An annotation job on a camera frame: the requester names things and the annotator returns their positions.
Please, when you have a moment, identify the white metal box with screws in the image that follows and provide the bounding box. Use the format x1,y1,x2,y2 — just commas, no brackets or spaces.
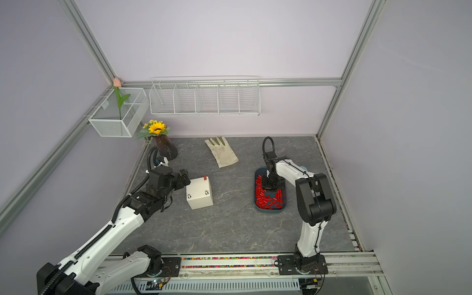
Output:
186,176,214,210

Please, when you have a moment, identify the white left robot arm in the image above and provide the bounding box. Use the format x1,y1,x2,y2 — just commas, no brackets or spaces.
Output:
36,166,191,295

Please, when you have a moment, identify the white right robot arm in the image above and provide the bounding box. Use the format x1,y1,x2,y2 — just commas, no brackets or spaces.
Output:
261,151,337,275

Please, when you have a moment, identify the pile of red sleeves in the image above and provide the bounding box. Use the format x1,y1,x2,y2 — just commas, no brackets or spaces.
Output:
255,174,284,210

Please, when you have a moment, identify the dark blue tray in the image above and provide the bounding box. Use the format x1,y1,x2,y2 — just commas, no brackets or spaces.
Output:
253,166,288,214

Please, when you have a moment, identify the dark purple glass vase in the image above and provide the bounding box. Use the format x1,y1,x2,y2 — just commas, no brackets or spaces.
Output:
154,135,178,161

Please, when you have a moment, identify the yellow sunflower bouquet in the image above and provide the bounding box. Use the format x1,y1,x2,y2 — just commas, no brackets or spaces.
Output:
136,120,170,140

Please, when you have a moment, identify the white work glove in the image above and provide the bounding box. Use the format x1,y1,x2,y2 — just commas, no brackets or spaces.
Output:
205,136,238,168

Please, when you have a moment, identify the pink artificial tulip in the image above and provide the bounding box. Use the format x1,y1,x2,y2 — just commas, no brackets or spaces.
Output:
113,77,130,119

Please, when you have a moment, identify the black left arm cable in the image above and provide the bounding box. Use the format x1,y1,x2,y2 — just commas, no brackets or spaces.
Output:
145,146,159,172

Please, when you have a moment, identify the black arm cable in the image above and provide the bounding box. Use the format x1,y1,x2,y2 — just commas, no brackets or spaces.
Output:
145,146,159,172
261,136,275,159

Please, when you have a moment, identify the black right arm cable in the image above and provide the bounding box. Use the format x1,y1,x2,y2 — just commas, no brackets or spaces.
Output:
261,136,275,159

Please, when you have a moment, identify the small white wire basket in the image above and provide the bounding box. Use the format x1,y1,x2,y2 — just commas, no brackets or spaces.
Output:
88,87,150,138

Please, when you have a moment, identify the long white wire shelf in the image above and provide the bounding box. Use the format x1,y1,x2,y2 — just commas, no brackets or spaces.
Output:
149,76,261,116

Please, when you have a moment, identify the white vented cable duct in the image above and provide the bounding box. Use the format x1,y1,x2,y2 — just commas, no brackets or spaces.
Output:
121,278,301,294

